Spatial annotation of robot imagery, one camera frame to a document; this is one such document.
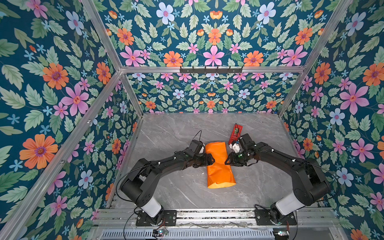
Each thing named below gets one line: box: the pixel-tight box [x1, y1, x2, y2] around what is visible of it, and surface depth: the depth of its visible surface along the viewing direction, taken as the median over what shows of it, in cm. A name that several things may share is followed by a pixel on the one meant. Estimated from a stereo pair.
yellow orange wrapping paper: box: [205, 141, 236, 189], surface depth 85 cm
